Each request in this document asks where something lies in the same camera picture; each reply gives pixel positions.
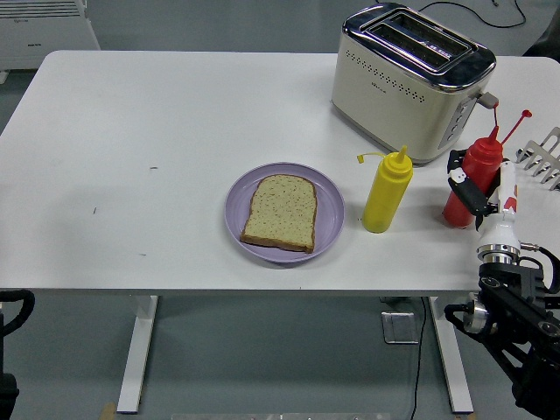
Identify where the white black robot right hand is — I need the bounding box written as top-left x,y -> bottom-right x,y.
445,148 -> 521,253

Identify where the red squeeze bottle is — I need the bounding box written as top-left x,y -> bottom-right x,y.
440,108 -> 533,230

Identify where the bread slice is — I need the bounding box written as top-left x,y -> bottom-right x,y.
239,173 -> 318,255

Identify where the silver metal toast rack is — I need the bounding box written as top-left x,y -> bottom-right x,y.
515,126 -> 560,192

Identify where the yellow squeeze bottle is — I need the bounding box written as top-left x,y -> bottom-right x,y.
356,144 -> 414,234

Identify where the metal floor socket plate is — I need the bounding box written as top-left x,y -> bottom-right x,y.
381,311 -> 420,346

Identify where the white table leg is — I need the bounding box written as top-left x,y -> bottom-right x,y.
428,296 -> 474,415
116,295 -> 159,415

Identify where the cream and chrome toaster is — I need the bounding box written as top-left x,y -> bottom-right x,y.
330,2 -> 500,166

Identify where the person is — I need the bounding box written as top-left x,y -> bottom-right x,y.
521,17 -> 560,59

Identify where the purple plate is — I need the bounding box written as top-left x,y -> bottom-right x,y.
224,162 -> 346,264

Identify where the white floor appliance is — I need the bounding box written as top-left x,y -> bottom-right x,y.
0,0 -> 102,84

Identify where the thin black floor cable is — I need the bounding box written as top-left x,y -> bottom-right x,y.
409,296 -> 428,420

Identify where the black toaster power cord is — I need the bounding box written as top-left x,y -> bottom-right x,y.
417,0 -> 527,28

